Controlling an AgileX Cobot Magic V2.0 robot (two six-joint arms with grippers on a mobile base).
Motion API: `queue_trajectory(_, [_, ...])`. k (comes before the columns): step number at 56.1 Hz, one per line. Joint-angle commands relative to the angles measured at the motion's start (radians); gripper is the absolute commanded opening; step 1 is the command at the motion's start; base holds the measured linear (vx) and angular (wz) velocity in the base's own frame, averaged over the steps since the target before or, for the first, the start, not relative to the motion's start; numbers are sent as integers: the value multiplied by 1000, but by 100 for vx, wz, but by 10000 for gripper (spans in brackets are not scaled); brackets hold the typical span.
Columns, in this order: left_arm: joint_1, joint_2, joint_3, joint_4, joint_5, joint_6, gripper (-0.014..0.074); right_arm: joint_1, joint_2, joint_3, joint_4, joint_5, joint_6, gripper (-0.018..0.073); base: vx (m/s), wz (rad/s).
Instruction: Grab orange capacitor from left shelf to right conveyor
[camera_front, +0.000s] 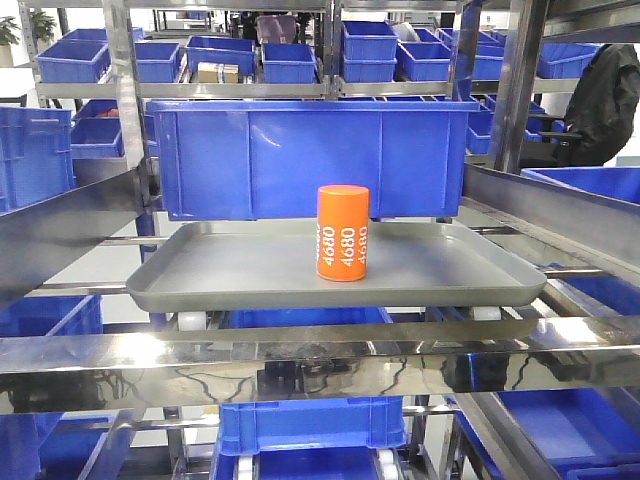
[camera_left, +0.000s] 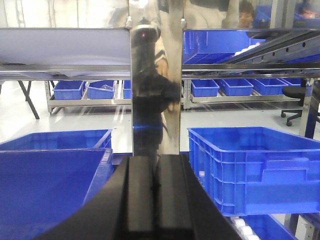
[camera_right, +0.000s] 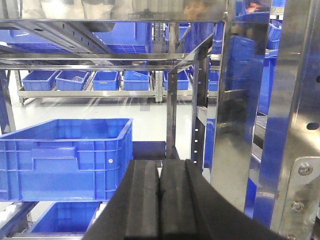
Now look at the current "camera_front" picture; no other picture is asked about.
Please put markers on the orange cylindrical capacitor 4680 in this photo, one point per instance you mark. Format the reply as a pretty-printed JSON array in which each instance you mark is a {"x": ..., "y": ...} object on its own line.
[{"x": 342, "y": 232}]

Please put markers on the stainless steel shelf rack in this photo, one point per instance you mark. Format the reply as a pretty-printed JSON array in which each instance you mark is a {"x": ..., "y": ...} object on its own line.
[{"x": 578, "y": 346}]

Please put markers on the grey metal tray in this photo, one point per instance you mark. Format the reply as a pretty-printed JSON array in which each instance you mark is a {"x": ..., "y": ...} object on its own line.
[{"x": 200, "y": 268}]

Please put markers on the large blue plastic bin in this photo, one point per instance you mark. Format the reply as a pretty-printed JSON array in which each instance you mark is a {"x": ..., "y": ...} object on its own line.
[{"x": 266, "y": 159}]

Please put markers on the cardboard box in bin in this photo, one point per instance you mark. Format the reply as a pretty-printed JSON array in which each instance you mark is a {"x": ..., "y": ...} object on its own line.
[{"x": 219, "y": 73}]

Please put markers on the black jacket on chair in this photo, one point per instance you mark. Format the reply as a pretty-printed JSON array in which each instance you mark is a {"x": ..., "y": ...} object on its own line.
[{"x": 601, "y": 111}]

